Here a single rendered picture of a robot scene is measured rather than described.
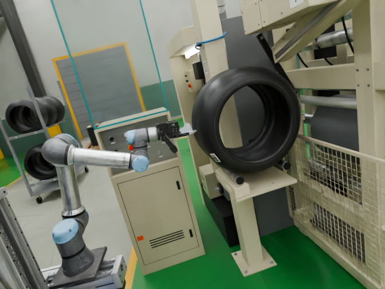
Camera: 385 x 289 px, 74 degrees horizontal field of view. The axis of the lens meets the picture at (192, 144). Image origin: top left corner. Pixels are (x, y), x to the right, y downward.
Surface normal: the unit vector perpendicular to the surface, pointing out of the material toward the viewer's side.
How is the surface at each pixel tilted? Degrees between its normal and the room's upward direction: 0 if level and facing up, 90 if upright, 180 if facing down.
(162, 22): 90
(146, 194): 90
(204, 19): 90
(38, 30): 90
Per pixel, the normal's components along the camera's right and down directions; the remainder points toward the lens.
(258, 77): 0.20, 0.04
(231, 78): -0.23, -0.45
